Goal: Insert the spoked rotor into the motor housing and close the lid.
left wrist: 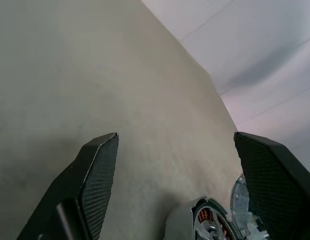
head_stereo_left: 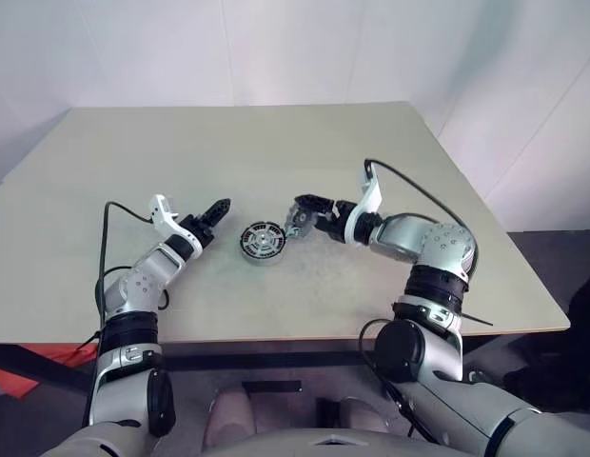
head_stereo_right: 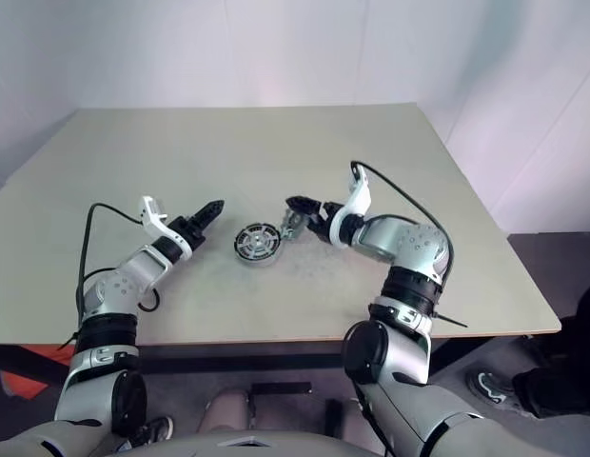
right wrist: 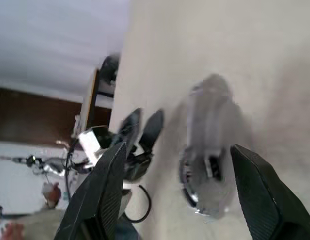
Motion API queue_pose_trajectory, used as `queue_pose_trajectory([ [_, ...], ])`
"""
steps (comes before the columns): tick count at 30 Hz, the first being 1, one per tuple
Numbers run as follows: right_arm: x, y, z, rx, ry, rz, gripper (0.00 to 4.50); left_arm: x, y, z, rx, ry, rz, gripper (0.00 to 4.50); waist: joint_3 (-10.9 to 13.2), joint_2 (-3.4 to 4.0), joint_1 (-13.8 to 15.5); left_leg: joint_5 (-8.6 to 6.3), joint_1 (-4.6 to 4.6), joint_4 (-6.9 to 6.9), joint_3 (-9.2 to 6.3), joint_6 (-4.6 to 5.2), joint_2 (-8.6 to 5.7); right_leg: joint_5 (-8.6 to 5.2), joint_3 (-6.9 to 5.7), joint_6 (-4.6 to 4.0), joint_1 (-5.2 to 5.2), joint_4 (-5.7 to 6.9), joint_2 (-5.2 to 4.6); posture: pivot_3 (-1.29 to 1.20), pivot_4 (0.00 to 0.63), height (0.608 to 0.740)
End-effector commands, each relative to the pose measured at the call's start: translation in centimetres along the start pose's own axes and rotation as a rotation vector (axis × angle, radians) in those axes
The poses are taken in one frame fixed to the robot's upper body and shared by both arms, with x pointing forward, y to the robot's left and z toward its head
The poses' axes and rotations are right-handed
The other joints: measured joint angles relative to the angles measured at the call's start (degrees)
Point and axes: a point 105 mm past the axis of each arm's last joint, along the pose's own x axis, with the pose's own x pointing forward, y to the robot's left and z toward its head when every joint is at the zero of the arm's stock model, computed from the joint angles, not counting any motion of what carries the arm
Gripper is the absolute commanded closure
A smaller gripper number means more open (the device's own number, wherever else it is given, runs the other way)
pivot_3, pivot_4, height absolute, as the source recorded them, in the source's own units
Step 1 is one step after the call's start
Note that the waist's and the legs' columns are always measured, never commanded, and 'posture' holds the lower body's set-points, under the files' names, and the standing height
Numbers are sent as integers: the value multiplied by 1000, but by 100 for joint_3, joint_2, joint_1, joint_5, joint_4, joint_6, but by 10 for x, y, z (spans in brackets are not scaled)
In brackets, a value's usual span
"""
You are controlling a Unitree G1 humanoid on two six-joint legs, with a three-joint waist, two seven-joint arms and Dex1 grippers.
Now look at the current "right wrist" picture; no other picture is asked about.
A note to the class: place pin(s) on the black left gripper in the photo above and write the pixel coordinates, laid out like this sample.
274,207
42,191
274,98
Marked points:
137,165

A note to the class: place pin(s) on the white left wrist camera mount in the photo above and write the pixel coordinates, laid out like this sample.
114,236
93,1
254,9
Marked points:
88,145

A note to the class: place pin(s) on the blurred grey metal part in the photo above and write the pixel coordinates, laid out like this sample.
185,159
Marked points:
211,112

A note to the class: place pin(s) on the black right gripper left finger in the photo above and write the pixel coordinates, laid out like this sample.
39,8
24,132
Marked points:
100,195

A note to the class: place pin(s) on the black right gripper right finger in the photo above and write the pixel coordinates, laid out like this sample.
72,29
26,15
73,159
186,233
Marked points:
267,200

